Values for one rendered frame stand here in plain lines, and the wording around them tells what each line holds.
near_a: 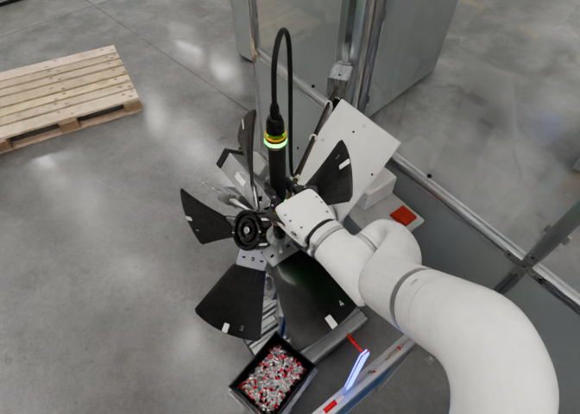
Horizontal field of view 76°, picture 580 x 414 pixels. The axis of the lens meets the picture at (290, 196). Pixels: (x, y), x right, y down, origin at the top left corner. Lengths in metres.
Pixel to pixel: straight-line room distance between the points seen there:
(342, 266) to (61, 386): 1.97
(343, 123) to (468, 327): 0.94
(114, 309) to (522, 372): 2.29
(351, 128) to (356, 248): 0.59
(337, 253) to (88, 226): 2.37
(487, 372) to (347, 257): 0.38
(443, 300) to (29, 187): 3.18
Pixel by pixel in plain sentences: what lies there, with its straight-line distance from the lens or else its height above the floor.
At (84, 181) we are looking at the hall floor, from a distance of 3.21.
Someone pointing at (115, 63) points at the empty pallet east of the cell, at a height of 0.14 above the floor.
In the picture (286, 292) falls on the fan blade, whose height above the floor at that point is 1.18.
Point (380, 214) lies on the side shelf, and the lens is 1.59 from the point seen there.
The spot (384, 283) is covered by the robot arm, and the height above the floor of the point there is 1.66.
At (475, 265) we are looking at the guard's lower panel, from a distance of 1.65.
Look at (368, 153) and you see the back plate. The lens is 1.18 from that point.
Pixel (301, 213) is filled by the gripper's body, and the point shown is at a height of 1.49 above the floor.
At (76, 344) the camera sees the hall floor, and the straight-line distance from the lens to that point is 2.50.
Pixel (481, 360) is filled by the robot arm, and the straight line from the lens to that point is 0.39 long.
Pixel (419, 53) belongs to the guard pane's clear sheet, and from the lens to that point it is 1.39.
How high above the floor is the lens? 2.11
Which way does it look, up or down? 51 degrees down
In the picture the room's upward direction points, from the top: straight up
